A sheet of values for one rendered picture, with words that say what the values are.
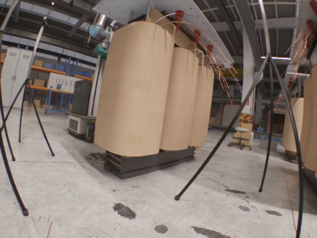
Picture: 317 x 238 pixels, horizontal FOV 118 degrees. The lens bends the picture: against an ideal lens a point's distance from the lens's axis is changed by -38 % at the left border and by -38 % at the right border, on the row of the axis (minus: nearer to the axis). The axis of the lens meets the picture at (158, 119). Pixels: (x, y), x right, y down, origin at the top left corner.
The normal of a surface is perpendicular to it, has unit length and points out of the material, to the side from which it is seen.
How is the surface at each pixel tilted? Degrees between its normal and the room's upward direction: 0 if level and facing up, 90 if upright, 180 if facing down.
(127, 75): 90
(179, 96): 90
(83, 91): 90
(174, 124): 90
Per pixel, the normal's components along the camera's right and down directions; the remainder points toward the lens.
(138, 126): 0.50, 0.09
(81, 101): 0.80, 0.13
